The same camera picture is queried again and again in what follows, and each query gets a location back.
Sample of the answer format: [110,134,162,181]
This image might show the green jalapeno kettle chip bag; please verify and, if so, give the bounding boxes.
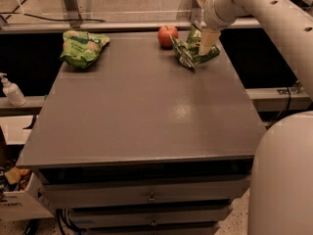
[171,21,220,70]

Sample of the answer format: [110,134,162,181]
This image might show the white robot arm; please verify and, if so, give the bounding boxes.
[196,0,313,235]

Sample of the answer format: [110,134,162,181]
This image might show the red apple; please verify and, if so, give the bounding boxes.
[157,24,178,48]

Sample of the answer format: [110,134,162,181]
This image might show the light green snack bag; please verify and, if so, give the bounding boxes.
[60,30,110,69]

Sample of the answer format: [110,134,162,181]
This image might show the grey drawer cabinet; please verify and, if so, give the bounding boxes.
[18,32,264,235]

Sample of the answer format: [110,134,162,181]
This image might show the white pump bottle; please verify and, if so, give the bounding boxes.
[0,72,26,107]

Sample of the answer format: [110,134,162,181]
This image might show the white cardboard box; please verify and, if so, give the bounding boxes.
[0,115,55,222]

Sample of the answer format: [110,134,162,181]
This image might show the black cable on floor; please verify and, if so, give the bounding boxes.
[267,87,293,129]

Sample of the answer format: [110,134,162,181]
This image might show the metal drawer handle upper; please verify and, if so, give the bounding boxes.
[147,192,157,203]

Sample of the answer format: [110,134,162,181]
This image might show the black cable behind glass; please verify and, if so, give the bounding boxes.
[0,0,107,24]

